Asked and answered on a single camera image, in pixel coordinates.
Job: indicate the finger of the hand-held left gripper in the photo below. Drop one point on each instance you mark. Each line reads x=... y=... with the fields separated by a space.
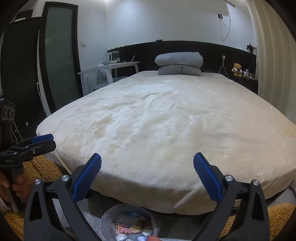
x=41 y=138
x=44 y=146

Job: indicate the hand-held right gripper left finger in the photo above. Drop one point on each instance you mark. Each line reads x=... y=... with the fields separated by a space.
x=86 y=178

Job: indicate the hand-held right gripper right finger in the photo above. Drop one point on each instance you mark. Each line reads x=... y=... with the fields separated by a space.
x=208 y=178

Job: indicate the clear plastic trash bag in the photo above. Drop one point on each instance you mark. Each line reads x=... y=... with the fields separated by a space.
x=111 y=222

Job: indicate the pink carton box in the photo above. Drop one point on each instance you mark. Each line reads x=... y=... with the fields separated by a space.
x=122 y=229

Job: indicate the person's left forearm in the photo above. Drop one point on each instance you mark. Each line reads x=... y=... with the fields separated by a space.
x=2 y=205

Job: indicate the person's left hand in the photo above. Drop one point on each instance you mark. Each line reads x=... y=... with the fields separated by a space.
x=22 y=185

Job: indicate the yellow shaggy rug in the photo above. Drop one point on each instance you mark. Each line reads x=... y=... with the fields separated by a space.
x=41 y=169
x=279 y=213

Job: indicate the black wardrobe panel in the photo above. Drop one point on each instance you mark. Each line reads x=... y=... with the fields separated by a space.
x=20 y=69

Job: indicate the bed with cream blanket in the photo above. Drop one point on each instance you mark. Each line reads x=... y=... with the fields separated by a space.
x=173 y=120

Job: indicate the frosted glass door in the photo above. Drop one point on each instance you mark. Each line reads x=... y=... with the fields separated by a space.
x=60 y=58

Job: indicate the clear chair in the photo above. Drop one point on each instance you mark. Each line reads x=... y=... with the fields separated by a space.
x=97 y=78

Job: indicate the white desk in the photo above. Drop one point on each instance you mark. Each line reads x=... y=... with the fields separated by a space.
x=120 y=64

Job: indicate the small white desk appliance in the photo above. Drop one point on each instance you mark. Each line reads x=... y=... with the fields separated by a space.
x=114 y=56

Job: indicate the small toiletry bottles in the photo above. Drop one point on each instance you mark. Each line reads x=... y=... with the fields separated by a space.
x=248 y=74

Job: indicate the brown teddy bear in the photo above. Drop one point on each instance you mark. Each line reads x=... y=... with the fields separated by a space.
x=237 y=69

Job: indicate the stacked grey pillows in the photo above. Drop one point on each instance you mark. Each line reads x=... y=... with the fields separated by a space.
x=178 y=60

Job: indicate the black headboard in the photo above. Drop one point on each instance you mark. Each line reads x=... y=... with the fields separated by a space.
x=143 y=53

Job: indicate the cream curtain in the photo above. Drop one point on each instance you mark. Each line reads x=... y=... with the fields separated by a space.
x=272 y=58

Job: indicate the purple potted plant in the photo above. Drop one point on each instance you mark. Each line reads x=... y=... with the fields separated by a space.
x=251 y=48

